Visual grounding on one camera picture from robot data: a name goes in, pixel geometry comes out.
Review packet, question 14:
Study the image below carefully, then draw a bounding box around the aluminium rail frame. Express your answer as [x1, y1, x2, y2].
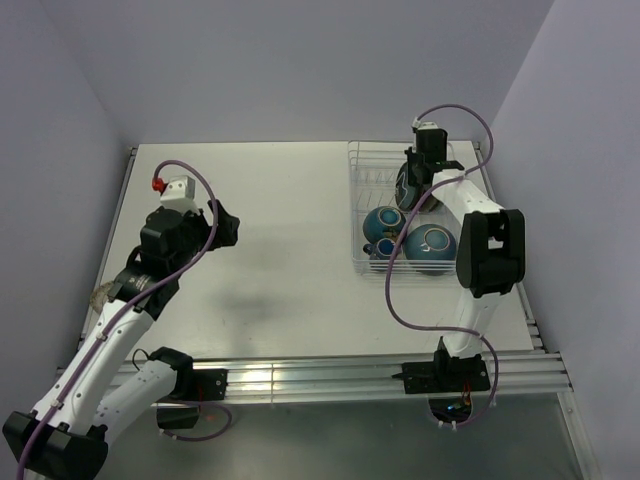
[44, 141, 601, 480]

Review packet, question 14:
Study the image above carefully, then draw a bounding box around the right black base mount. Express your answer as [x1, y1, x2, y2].
[391, 362, 491, 395]

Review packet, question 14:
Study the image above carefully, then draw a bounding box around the teal dark saucer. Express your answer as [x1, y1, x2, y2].
[394, 162, 425, 212]

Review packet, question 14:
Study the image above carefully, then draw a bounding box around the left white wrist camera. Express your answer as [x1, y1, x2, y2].
[152, 175, 199, 215]

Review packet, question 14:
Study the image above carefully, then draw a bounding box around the white wire dish rack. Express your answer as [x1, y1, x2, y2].
[348, 141, 478, 280]

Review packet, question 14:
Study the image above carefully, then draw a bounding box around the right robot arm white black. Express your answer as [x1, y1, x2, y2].
[395, 120, 526, 390]

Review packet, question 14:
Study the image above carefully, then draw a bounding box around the beige interior dark bowl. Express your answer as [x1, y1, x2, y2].
[362, 206, 406, 243]

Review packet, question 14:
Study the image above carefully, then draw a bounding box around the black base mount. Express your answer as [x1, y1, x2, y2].
[391, 362, 491, 395]
[156, 369, 228, 431]

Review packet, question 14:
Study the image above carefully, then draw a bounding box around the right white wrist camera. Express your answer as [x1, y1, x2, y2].
[411, 117, 439, 133]

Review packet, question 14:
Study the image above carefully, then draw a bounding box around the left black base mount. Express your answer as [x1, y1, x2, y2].
[156, 369, 228, 431]

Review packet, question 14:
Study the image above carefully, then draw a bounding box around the dark blue mug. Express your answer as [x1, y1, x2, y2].
[362, 238, 396, 262]

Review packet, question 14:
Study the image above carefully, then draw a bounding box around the grey round plate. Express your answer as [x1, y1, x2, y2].
[421, 195, 440, 212]

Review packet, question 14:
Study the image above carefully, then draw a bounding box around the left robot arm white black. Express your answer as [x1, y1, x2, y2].
[2, 201, 240, 479]

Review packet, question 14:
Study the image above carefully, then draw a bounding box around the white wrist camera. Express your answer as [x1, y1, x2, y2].
[152, 175, 199, 215]
[411, 117, 439, 133]

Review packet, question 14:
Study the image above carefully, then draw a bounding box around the blue ceramic bowl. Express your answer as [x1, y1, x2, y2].
[403, 224, 457, 262]

